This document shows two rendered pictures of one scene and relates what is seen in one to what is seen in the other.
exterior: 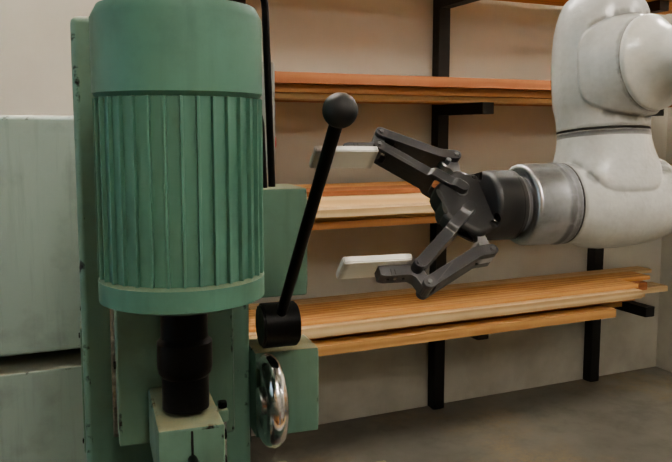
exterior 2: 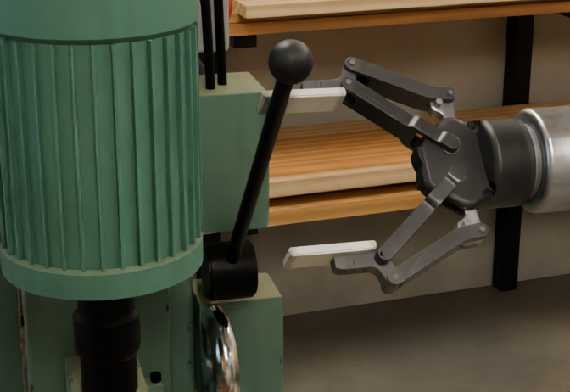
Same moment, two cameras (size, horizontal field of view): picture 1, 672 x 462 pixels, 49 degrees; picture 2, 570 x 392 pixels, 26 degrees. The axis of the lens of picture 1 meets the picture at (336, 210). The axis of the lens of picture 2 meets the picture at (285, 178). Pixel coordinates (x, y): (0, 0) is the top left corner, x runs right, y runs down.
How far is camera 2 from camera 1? 0.32 m
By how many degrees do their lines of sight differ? 13
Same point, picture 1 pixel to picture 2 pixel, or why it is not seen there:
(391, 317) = not seen: hidden behind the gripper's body
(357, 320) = (382, 165)
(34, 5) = not seen: outside the picture
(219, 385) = (152, 351)
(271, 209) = (220, 120)
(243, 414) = (186, 375)
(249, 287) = (181, 262)
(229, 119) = (153, 68)
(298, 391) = (256, 350)
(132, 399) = (46, 368)
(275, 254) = (226, 178)
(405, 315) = not seen: hidden behind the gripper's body
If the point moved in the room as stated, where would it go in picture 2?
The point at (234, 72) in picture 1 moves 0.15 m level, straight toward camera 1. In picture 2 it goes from (159, 9) to (150, 51)
